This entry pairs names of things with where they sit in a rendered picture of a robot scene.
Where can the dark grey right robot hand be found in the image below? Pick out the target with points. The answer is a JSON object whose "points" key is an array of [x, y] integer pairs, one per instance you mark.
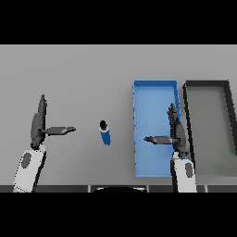
{"points": [[178, 135]]}

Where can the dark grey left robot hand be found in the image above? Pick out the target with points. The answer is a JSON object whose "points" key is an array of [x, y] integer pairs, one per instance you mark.
{"points": [[37, 125]]}

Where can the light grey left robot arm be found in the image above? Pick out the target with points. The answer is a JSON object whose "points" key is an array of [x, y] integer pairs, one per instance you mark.
{"points": [[29, 169]]}

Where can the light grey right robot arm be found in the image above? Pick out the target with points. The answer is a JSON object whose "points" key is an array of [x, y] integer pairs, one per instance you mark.
{"points": [[184, 173]]}

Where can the blue bin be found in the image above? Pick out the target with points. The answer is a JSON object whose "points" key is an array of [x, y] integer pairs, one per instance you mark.
{"points": [[154, 129]]}

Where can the dark grey bin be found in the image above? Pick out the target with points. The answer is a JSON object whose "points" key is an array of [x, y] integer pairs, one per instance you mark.
{"points": [[213, 123]]}

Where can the blue pipe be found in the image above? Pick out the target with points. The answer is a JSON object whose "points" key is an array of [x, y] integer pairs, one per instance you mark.
{"points": [[105, 134]]}

